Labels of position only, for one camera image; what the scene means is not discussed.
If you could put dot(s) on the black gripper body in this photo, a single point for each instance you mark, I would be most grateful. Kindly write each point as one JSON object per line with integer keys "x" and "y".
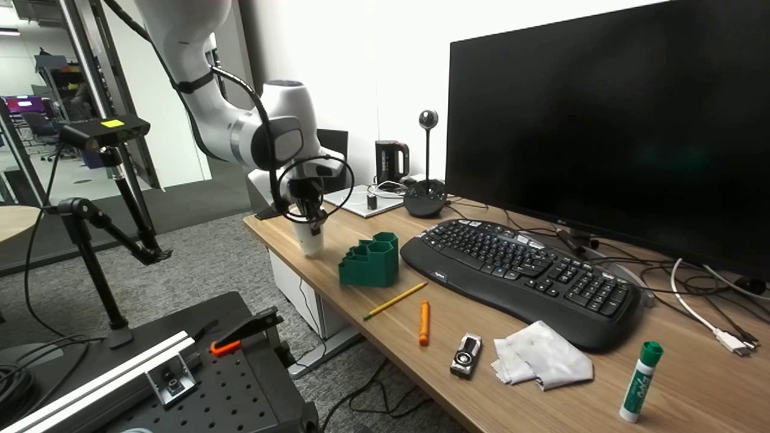
{"x": 306, "y": 195}

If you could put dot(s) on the white paper cup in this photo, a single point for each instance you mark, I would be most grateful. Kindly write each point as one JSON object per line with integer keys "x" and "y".
{"x": 310, "y": 245}

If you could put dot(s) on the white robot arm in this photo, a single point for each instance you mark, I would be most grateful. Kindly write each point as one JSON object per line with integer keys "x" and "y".
{"x": 183, "y": 48}

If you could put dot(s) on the silver laptop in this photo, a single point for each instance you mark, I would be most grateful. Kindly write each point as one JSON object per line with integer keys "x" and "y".
{"x": 352, "y": 205}

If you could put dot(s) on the small black dongle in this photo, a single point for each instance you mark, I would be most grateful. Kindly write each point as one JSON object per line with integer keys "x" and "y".
{"x": 371, "y": 197}

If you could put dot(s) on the green plastic desk organizer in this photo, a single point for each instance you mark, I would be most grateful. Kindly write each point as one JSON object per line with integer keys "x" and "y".
{"x": 369, "y": 268}

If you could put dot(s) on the black electric kettle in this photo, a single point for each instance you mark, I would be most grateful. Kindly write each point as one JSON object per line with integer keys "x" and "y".
{"x": 391, "y": 165}

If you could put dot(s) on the yellow pencil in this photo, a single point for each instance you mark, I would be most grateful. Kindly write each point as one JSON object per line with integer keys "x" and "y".
{"x": 395, "y": 302}

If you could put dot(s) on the black conference webcam on stand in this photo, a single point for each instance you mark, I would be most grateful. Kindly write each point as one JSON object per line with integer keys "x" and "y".
{"x": 423, "y": 201}

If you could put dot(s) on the orange and black clamp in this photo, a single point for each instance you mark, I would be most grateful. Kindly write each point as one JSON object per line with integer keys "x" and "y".
{"x": 241, "y": 331}

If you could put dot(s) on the orange marker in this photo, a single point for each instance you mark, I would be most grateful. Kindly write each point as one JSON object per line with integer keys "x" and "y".
{"x": 423, "y": 326}

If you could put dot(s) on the black perforated breadboard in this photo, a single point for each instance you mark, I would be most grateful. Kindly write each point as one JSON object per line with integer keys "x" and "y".
{"x": 241, "y": 399}

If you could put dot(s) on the small black silver stapler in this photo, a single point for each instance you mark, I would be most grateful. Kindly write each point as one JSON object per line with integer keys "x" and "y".
{"x": 465, "y": 357}

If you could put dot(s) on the black ergonomic keyboard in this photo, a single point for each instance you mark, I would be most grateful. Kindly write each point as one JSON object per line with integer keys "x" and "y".
{"x": 519, "y": 273}

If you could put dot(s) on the white crumpled cloth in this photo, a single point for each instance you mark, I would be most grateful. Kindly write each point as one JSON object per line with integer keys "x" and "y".
{"x": 543, "y": 357}

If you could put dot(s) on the large black monitor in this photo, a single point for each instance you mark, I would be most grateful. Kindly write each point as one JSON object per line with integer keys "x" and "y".
{"x": 610, "y": 120}

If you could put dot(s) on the green and white glue stick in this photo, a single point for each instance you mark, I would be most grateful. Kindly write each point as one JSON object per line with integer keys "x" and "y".
{"x": 638, "y": 385}

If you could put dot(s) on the white desk leg frame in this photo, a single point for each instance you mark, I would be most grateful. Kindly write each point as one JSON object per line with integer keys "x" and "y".
{"x": 300, "y": 296}

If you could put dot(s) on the labelled silver rail bracket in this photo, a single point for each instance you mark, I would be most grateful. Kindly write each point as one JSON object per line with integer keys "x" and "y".
{"x": 172, "y": 384}

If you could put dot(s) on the black stereo camera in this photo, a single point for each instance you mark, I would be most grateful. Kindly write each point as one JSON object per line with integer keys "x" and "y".
{"x": 103, "y": 131}

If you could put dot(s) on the black articulated camera tripod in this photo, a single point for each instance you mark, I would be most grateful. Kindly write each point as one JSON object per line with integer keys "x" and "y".
{"x": 95, "y": 268}

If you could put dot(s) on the long aluminium profile rail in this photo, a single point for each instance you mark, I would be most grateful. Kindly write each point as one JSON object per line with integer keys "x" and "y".
{"x": 103, "y": 381}

